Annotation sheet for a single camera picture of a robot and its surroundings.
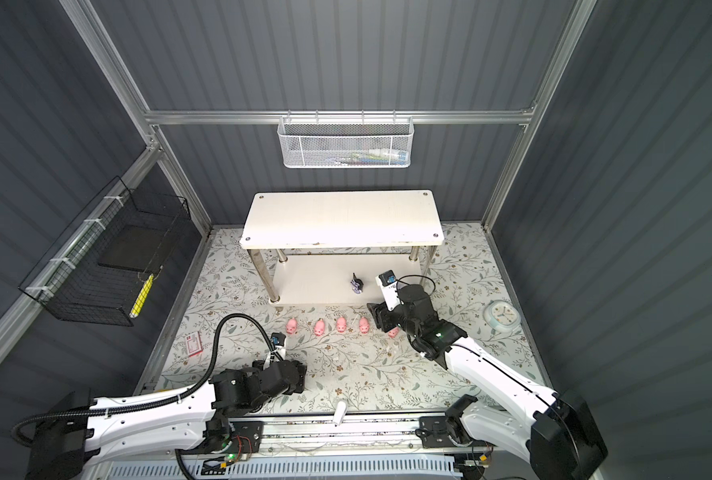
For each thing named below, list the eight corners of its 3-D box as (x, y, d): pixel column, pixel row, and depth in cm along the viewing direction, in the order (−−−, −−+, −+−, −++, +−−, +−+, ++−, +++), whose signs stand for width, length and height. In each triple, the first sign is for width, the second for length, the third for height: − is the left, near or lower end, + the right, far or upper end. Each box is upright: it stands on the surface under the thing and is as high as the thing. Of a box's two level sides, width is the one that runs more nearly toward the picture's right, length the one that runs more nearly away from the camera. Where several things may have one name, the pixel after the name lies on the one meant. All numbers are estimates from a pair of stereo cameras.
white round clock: (487, 330, 94) (490, 325, 91) (479, 304, 100) (483, 299, 97) (520, 330, 94) (525, 325, 91) (511, 304, 100) (515, 299, 97)
